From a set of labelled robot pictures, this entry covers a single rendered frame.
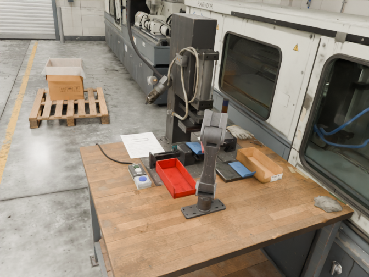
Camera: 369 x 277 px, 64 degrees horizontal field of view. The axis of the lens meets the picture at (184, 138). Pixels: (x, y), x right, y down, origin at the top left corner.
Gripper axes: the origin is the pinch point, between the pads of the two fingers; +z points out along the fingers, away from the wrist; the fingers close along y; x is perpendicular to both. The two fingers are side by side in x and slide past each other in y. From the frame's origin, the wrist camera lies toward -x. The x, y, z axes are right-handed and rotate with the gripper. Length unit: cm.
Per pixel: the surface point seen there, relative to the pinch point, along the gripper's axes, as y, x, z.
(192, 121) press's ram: 15.0, 4.1, -6.5
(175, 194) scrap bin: -21.1, 22.0, 1.0
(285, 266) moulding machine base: -59, -67, 58
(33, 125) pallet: 193, 86, 226
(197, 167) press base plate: -3.2, 0.0, 11.4
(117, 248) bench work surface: -41, 53, -3
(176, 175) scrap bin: -6.7, 14.0, 10.5
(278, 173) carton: -19.7, -36.9, -4.8
